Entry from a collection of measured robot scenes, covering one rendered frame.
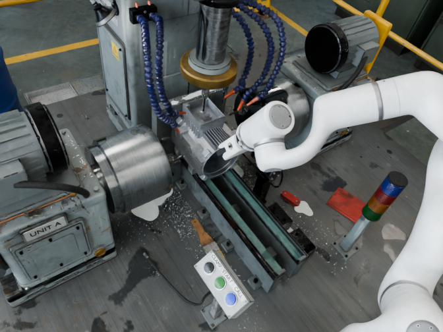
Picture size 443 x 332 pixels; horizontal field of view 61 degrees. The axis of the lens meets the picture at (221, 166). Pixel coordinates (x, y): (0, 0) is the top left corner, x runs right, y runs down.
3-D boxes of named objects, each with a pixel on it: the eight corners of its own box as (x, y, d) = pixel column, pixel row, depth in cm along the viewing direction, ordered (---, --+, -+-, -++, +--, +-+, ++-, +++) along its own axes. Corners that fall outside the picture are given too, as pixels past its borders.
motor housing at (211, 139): (169, 151, 145) (171, 114, 131) (210, 136, 153) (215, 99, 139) (196, 187, 135) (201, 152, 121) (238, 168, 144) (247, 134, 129)
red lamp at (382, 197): (370, 194, 117) (376, 186, 113) (382, 187, 120) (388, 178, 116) (384, 208, 114) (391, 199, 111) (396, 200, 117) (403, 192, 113)
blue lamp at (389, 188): (376, 186, 113) (383, 176, 110) (388, 178, 116) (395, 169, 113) (391, 199, 111) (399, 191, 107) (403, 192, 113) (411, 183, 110)
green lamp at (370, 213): (358, 210, 124) (364, 203, 120) (370, 203, 126) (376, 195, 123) (372, 224, 121) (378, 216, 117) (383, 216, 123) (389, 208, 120)
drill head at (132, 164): (51, 192, 127) (33, 141, 108) (149, 155, 143) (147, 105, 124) (80, 249, 114) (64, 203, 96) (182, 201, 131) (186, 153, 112)
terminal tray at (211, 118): (180, 118, 135) (181, 103, 130) (205, 110, 140) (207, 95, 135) (198, 140, 129) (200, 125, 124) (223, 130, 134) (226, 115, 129)
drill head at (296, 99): (213, 130, 156) (220, 81, 138) (285, 102, 175) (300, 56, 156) (248, 170, 144) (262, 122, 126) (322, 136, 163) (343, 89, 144)
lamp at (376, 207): (364, 203, 120) (370, 194, 117) (376, 195, 123) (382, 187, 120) (378, 216, 117) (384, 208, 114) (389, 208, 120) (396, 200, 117)
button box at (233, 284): (200, 267, 106) (192, 265, 102) (219, 250, 106) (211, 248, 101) (235, 319, 98) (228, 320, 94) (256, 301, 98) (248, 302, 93)
